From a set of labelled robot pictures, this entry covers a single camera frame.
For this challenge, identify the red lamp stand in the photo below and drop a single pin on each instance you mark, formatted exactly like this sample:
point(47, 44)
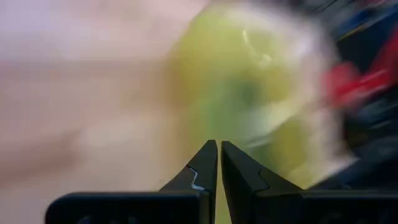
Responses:
point(345, 84)

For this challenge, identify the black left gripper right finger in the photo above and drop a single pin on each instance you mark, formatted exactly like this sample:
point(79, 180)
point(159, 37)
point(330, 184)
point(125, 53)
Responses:
point(280, 205)

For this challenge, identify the translucent yellow-green supply box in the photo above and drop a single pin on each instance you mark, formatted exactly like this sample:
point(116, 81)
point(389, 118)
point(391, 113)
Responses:
point(242, 77)

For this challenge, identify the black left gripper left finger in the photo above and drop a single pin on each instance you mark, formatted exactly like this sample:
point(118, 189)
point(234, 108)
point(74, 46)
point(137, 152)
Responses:
point(174, 205)

